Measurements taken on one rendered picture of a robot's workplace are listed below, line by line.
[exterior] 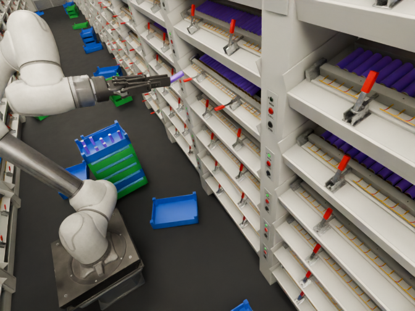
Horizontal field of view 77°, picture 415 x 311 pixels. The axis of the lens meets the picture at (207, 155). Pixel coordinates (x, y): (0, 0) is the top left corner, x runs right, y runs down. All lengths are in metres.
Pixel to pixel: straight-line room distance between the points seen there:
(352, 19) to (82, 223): 1.16
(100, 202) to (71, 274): 0.36
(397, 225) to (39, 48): 0.94
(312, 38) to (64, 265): 1.42
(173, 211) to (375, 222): 1.38
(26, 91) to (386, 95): 0.80
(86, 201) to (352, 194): 1.11
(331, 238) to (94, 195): 1.03
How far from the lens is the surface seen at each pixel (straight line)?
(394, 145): 0.51
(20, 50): 0.88
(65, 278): 1.51
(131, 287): 1.63
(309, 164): 0.71
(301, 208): 0.85
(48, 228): 2.17
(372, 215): 0.65
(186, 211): 1.79
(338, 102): 0.58
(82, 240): 1.28
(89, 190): 1.37
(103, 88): 0.83
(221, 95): 0.99
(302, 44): 0.60
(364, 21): 0.47
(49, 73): 0.84
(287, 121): 0.68
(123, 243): 1.45
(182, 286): 1.57
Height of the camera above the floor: 1.44
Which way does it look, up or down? 42 degrees down
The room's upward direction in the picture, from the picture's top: 10 degrees counter-clockwise
